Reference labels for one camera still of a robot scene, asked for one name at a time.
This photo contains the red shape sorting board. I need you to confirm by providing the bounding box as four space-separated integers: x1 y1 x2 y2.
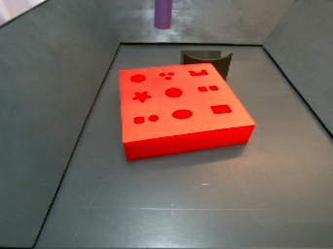
119 63 255 160

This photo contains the purple cylinder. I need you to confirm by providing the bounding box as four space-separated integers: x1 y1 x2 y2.
153 0 172 29

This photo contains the black curved holder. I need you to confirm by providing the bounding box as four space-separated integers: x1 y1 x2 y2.
180 51 232 79

